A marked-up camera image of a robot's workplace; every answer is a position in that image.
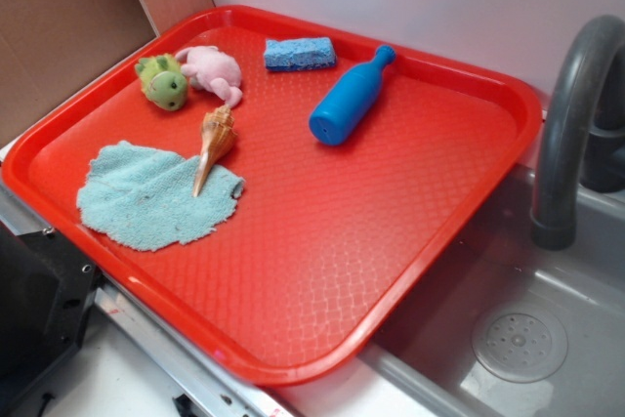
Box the teal terry cloth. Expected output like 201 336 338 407
76 141 245 251

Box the green plush toy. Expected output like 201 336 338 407
135 54 188 111

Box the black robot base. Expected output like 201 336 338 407
1 226 101 407

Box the grey sink drain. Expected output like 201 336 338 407
472 303 568 384

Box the tan conch seashell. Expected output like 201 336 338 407
192 104 237 197

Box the brown cardboard panel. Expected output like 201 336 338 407
1 0 214 146

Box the blue sponge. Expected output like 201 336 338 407
263 37 337 71

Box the blue plastic bottle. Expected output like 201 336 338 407
309 45 396 146

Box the grey toy faucet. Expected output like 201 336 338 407
530 15 624 250

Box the red plastic tray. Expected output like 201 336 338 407
2 6 542 387

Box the grey toy sink basin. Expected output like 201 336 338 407
362 167 624 416

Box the pink plush toy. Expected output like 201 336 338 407
174 46 243 108

